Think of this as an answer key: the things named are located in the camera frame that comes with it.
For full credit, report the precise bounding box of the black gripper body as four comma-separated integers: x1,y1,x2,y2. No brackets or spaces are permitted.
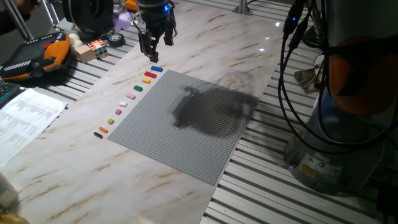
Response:
136,0,173,35

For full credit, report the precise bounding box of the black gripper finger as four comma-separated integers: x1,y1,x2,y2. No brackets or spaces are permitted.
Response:
138,29,160,63
164,14,178,47

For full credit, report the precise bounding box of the dark red sleeved forearm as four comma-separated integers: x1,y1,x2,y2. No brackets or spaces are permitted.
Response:
0,11,30,35

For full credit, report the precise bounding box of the grey Lego baseplate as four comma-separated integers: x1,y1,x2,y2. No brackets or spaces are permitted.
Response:
107,69,260,187

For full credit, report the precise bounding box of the bare person hand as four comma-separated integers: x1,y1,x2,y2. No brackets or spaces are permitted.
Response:
15,0,41,15

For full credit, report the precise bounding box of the black and blue round puck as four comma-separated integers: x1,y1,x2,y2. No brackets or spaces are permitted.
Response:
107,32,126,48

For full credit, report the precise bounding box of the pale purple plastic object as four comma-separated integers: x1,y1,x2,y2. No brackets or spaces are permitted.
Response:
112,11,134,30

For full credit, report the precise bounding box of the Rubik's cube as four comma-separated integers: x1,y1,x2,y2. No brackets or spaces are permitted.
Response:
87,39,110,61

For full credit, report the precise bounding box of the wooden cube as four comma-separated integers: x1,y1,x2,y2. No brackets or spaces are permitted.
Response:
75,44,96,64

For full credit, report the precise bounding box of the black filament spool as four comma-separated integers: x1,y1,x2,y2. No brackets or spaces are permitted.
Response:
62,0,114,35

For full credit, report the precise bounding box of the white round figure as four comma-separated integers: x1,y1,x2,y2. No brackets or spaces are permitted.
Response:
68,33,84,50

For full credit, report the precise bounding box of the thin metal rod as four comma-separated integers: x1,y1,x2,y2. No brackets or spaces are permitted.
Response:
2,0,34,41
42,0,62,30

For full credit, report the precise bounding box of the black and orange teach pendant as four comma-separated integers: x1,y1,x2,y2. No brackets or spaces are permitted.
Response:
0,32,72,82

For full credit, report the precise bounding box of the printed paper sheet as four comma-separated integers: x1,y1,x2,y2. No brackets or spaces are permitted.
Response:
0,88,68,169

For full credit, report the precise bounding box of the black keyboard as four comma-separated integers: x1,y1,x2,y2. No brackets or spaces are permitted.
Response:
0,80,22,110

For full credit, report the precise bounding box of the marble pattern board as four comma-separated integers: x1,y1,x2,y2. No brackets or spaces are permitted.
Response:
0,0,284,224

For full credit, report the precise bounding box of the translucent plastic cup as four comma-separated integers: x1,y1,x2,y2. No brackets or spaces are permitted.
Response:
0,172,19,212

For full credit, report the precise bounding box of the gold foil packet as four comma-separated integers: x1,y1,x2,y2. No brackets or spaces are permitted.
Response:
0,210,30,224

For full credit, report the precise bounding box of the thin grey sensor cable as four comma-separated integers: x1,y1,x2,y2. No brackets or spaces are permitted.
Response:
132,11,146,32

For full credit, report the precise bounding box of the aluminium frame post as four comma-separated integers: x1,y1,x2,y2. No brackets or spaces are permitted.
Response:
232,0,253,16

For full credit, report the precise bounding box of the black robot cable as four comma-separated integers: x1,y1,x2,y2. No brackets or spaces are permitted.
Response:
279,17,398,150

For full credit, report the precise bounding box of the metal bracket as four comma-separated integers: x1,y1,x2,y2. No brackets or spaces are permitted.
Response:
294,55,324,94

